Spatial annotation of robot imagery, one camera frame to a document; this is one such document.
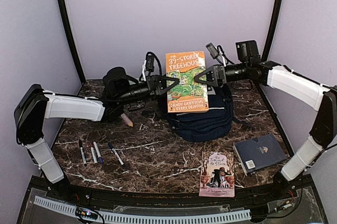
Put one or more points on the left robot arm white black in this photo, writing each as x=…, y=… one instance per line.
x=38, y=105

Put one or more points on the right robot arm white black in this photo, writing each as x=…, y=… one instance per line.
x=321, y=98

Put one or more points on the pink Shrew paperback book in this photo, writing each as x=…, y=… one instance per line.
x=217, y=175

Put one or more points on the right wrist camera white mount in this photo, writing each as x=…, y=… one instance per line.
x=215, y=54

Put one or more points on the grey slotted cable duct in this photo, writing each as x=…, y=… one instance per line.
x=128, y=214

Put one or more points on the black right frame post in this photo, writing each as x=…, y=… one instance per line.
x=272, y=29

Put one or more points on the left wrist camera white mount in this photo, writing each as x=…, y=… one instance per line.
x=147, y=67

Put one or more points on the red cap marker pen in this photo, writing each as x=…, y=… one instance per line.
x=93, y=154

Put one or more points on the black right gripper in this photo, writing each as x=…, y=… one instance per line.
x=216, y=74

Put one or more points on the navy blue student backpack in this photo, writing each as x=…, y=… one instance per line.
x=205, y=126

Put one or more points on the black left frame post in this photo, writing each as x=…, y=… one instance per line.
x=70, y=40

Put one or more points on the small circuit board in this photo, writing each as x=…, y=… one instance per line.
x=86, y=214

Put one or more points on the purple tip white marker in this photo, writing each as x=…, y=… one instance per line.
x=98, y=153

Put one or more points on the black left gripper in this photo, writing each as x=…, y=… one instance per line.
x=157, y=85

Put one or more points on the black frame post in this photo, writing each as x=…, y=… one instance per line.
x=70, y=40
x=272, y=29

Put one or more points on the orange treehouse paperback book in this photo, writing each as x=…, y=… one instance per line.
x=188, y=96

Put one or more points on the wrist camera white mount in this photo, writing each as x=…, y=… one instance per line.
x=215, y=54
x=147, y=67

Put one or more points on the black marker pen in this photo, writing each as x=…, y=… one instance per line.
x=82, y=153

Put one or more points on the dark blue hardcover book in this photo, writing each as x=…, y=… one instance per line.
x=258, y=153

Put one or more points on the blue cap marker pen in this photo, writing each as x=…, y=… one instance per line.
x=113, y=150

